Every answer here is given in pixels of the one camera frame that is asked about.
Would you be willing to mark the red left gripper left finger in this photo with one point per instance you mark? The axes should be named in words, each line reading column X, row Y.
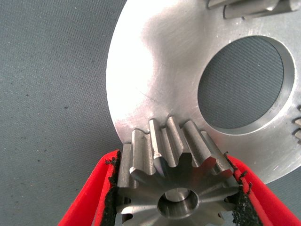
column 94, row 188

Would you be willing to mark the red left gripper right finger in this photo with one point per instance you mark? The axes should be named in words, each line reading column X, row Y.
column 258, row 200

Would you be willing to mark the large steel gear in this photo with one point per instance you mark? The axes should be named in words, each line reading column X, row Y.
column 174, row 169

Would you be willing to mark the dark grey table cloth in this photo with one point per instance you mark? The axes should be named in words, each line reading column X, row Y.
column 47, row 82

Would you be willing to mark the round metal plate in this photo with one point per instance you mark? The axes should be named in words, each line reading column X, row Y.
column 169, row 58

